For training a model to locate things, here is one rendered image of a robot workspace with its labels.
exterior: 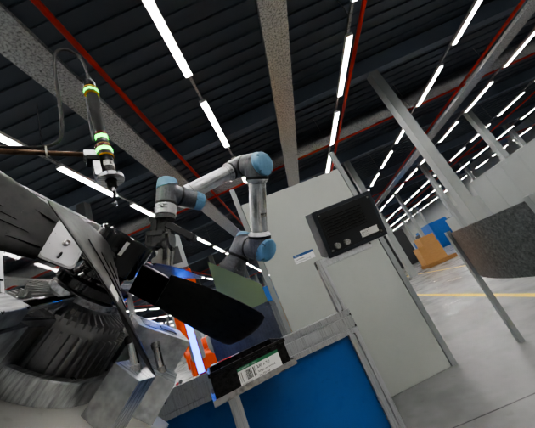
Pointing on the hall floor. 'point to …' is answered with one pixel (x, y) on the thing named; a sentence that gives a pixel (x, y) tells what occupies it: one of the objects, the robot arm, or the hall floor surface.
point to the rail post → (376, 381)
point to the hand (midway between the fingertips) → (168, 272)
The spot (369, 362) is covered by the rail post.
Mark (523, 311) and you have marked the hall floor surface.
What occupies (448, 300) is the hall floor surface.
